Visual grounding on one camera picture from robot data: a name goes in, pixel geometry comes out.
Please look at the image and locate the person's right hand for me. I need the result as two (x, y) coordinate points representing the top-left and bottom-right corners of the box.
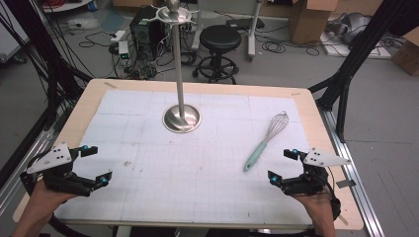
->
(291, 192), (335, 218)

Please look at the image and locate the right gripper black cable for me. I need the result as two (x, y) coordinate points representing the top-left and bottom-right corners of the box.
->
(324, 166), (342, 221)

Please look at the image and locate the black metal frame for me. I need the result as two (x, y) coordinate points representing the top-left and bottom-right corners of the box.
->
(0, 0), (93, 189)
(307, 0), (419, 144)

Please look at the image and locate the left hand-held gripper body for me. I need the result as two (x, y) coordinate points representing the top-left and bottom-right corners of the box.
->
(20, 141), (100, 198)

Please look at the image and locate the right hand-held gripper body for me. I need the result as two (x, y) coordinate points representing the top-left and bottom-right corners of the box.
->
(280, 147), (352, 198)

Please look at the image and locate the black computer tower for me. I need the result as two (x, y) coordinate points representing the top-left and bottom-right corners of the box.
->
(128, 6), (166, 62)

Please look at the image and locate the white power adapter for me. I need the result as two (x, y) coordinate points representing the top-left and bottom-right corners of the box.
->
(118, 40), (130, 60)

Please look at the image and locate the flat black device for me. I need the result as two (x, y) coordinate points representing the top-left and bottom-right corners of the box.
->
(226, 17), (266, 31)

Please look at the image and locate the black round stool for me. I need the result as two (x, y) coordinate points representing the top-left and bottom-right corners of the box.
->
(192, 24), (243, 85)

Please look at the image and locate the white round table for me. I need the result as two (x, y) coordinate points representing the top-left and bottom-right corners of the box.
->
(42, 0), (93, 14)

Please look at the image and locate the steel utensil stand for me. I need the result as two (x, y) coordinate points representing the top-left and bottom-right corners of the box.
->
(149, 0), (203, 134)

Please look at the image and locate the aluminium rail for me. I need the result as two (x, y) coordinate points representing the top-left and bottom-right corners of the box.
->
(317, 107), (384, 237)
(0, 127), (55, 211)

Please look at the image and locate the grey metal stand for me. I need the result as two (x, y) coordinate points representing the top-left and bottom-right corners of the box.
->
(246, 0), (265, 62)

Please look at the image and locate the white cabinet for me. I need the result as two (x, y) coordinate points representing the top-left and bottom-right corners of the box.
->
(0, 6), (31, 63)

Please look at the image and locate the white power strip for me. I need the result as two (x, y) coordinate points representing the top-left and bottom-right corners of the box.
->
(110, 30), (126, 43)

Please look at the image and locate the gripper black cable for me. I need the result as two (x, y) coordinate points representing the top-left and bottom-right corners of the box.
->
(324, 166), (342, 221)
(47, 212), (92, 237)

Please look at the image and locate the small cardboard box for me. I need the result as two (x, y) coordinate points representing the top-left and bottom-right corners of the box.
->
(390, 28), (419, 77)

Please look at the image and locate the tall cardboard box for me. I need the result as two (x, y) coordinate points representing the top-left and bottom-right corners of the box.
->
(288, 0), (339, 45)

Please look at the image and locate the grey tape piece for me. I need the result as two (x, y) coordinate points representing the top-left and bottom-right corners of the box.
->
(336, 179), (357, 190)

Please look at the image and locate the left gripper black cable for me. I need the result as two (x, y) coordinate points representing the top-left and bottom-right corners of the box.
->
(47, 212), (92, 237)

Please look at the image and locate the whisk with mint green handle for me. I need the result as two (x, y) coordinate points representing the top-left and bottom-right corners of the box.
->
(242, 111), (291, 173)

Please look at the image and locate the person's left hand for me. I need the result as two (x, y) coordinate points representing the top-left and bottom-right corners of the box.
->
(31, 179), (77, 216)

